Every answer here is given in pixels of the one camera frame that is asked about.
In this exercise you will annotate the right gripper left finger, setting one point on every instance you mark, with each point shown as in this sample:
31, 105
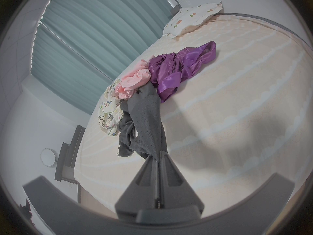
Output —
141, 190

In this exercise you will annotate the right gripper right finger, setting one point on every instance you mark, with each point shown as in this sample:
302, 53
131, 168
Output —
176, 190

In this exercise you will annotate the black shorts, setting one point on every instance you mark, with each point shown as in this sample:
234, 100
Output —
144, 121

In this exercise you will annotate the bed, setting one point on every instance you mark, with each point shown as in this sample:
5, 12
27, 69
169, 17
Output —
232, 106

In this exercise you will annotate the white printed pyjama garment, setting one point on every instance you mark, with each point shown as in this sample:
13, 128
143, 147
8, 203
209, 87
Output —
107, 111

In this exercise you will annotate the black table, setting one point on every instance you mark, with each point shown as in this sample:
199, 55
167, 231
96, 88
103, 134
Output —
61, 160

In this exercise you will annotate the pink garment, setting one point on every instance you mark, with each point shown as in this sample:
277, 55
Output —
134, 79

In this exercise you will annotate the purple garment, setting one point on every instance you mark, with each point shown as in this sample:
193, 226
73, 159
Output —
171, 70

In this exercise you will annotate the blue-green curtain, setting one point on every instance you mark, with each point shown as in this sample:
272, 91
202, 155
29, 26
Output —
68, 77
110, 21

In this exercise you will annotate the white printed pillow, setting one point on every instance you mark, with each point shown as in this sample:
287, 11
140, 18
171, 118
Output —
190, 18

